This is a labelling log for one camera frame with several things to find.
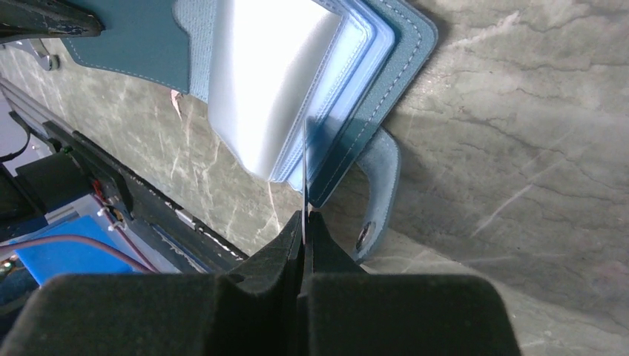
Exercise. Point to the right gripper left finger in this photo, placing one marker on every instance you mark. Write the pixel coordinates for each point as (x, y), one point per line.
(249, 310)

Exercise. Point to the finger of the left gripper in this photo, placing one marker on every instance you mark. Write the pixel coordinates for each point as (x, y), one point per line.
(44, 19)

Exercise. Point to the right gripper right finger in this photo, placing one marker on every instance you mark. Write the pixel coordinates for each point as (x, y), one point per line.
(351, 312)

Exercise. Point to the blue card holder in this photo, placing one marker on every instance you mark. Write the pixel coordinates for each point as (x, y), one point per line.
(263, 66)

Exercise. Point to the silver credit card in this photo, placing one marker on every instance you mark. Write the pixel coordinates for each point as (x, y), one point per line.
(305, 184)

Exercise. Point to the blue box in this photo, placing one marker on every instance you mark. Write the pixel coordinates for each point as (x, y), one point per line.
(79, 246)

